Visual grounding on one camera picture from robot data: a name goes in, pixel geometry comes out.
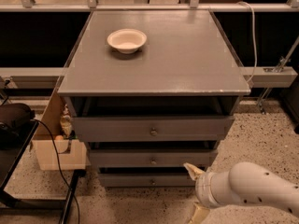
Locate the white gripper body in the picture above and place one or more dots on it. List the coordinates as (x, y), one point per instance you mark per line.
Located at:
(202, 188)

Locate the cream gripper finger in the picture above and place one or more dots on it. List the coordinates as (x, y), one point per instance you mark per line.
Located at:
(199, 214)
(193, 171)

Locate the grey drawer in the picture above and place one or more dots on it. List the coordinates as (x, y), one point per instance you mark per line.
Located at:
(146, 180)
(147, 158)
(152, 129)

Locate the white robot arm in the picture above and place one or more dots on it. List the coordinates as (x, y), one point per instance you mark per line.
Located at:
(245, 184)

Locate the grey bottom drawer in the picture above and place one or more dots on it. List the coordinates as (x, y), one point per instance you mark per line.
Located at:
(146, 180)

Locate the grey wooden drawer cabinet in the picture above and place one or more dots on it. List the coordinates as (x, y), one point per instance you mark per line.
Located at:
(184, 69)

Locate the grey top drawer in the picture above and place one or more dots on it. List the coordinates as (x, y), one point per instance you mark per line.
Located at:
(152, 129)

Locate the cardboard box with items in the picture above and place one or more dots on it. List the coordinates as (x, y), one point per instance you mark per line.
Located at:
(53, 151)

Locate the white paper bowl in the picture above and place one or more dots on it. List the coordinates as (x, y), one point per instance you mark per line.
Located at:
(127, 41)

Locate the black side table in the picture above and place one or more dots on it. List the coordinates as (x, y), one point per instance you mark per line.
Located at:
(10, 158)

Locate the black device on table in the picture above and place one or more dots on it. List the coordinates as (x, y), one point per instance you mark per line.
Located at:
(14, 121)

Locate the metal railing frame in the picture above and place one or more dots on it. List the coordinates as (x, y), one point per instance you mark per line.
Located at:
(149, 6)

